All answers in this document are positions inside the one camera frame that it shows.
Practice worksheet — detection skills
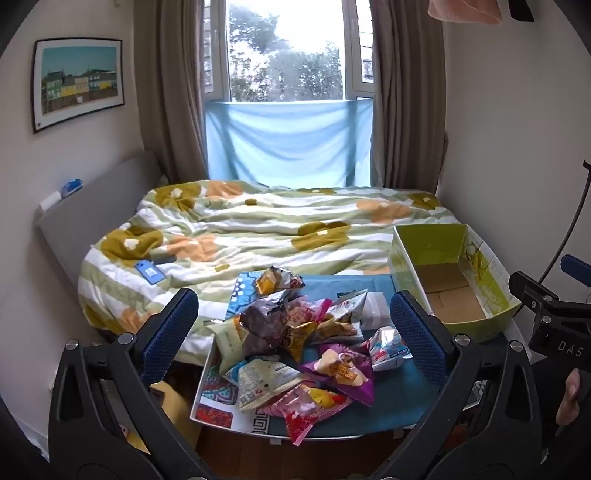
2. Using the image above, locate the pink white snack packet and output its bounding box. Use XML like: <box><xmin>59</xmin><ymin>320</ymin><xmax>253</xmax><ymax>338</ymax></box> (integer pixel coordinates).
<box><xmin>286</xmin><ymin>296</ymin><xmax>334</xmax><ymax>329</ymax></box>

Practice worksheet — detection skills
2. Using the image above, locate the yellow foam block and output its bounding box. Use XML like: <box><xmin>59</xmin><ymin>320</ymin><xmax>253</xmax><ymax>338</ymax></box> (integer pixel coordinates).
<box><xmin>117</xmin><ymin>382</ymin><xmax>204</xmax><ymax>455</ymax></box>

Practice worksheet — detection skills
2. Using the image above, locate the framed wall picture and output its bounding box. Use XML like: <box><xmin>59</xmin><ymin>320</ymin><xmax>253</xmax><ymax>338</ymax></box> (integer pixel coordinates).
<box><xmin>30</xmin><ymin>38</ymin><xmax>125</xmax><ymax>134</ymax></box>

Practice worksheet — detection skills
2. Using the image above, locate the brown curtain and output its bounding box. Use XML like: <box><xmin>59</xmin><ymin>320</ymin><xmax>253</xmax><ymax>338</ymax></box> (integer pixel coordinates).
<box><xmin>369</xmin><ymin>0</ymin><xmax>451</xmax><ymax>195</ymax></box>
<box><xmin>124</xmin><ymin>0</ymin><xmax>232</xmax><ymax>185</ymax></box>

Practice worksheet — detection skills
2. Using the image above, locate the pale green orange packet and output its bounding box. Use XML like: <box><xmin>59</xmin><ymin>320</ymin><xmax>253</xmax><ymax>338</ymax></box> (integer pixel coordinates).
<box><xmin>206</xmin><ymin>318</ymin><xmax>252</xmax><ymax>376</ymax></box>

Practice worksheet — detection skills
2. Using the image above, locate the light blue cloth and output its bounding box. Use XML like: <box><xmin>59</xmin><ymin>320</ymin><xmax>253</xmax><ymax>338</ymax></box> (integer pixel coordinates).
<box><xmin>204</xmin><ymin>98</ymin><xmax>374</xmax><ymax>189</ymax></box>

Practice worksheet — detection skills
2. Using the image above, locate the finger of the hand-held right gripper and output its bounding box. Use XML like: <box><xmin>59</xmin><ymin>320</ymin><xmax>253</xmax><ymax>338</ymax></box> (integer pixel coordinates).
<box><xmin>560</xmin><ymin>254</ymin><xmax>591</xmax><ymax>278</ymax></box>
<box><xmin>508</xmin><ymin>270</ymin><xmax>560</xmax><ymax>315</ymax></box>

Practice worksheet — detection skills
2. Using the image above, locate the purple snack packet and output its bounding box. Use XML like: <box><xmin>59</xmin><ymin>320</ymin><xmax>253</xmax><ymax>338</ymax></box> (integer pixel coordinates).
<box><xmin>299</xmin><ymin>343</ymin><xmax>376</xmax><ymax>408</ymax></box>

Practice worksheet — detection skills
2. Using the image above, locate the pink hanging cloth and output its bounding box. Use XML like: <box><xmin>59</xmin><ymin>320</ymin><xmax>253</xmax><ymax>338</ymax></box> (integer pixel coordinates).
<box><xmin>427</xmin><ymin>0</ymin><xmax>504</xmax><ymax>25</ymax></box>

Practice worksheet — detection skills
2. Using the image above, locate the blue white red packet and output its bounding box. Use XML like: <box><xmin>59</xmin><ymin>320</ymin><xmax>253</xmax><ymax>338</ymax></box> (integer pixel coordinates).
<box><xmin>368</xmin><ymin>326</ymin><xmax>413</xmax><ymax>372</ymax></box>

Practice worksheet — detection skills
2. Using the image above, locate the gold brown chocolate packet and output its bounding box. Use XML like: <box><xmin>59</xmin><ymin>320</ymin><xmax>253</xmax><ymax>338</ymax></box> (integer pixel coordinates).
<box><xmin>239</xmin><ymin>298</ymin><xmax>319</xmax><ymax>365</ymax></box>

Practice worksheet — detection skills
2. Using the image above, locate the pink red snack packet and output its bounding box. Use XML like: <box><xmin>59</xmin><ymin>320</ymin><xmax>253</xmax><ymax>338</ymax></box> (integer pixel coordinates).
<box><xmin>269</xmin><ymin>384</ymin><xmax>354</xmax><ymax>447</ymax></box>

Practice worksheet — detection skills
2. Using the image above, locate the gold silver snack packet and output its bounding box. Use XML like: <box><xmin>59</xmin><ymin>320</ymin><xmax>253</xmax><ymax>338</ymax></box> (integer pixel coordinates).
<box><xmin>255</xmin><ymin>266</ymin><xmax>306</xmax><ymax>296</ymax></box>

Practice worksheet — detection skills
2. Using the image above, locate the grey headboard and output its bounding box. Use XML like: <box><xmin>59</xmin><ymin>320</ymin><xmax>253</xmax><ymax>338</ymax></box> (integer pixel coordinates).
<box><xmin>36</xmin><ymin>150</ymin><xmax>171</xmax><ymax>324</ymax></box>

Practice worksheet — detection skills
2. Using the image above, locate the window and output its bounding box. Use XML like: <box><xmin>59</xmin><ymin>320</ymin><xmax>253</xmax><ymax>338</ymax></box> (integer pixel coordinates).
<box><xmin>203</xmin><ymin>0</ymin><xmax>375</xmax><ymax>102</ymax></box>

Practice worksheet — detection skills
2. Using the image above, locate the black curved cable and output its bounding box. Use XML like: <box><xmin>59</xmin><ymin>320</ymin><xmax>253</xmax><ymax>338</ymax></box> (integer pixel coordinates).
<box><xmin>538</xmin><ymin>159</ymin><xmax>591</xmax><ymax>287</ymax></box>

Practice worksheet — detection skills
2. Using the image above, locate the person's right hand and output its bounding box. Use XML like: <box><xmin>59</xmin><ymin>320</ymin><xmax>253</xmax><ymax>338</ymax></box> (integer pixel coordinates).
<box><xmin>556</xmin><ymin>369</ymin><xmax>583</xmax><ymax>425</ymax></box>

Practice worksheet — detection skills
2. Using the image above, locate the yellow brown snack packet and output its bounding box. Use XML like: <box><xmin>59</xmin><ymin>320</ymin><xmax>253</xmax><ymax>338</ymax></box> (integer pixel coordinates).
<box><xmin>310</xmin><ymin>316</ymin><xmax>365</xmax><ymax>346</ymax></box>

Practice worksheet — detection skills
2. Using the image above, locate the silver white snack packet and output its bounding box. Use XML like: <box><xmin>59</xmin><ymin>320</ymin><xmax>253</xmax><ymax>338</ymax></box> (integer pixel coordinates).
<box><xmin>330</xmin><ymin>290</ymin><xmax>369</xmax><ymax>324</ymax></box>

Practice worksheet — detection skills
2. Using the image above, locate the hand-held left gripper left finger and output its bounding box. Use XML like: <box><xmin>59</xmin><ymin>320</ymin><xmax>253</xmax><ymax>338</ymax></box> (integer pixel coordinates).
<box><xmin>48</xmin><ymin>287</ymin><xmax>218</xmax><ymax>480</ymax></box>

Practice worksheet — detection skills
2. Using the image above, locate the plain white packet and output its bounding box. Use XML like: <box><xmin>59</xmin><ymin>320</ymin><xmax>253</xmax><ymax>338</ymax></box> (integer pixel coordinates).
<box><xmin>361</xmin><ymin>292</ymin><xmax>394</xmax><ymax>332</ymax></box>

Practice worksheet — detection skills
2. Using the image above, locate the patterned bed table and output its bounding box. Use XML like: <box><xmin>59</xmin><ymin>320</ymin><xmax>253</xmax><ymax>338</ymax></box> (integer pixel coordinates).
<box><xmin>190</xmin><ymin>271</ymin><xmax>529</xmax><ymax>446</ymax></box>

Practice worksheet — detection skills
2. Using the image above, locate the beige snack packet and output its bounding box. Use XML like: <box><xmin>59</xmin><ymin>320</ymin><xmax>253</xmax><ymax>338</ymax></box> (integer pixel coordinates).
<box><xmin>225</xmin><ymin>357</ymin><xmax>303</xmax><ymax>413</ymax></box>

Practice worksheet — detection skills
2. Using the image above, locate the green cardboard box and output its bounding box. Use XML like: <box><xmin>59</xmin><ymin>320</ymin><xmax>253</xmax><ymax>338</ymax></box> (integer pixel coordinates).
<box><xmin>387</xmin><ymin>224</ymin><xmax>522</xmax><ymax>344</ymax></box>

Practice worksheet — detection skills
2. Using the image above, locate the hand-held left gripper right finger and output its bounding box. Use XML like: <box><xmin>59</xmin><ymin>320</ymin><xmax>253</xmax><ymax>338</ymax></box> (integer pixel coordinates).
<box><xmin>369</xmin><ymin>290</ymin><xmax>542</xmax><ymax>480</ymax></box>

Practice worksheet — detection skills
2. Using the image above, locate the floral striped blanket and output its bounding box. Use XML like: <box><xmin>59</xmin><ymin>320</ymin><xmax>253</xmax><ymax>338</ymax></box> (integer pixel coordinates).
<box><xmin>76</xmin><ymin>180</ymin><xmax>455</xmax><ymax>365</ymax></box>

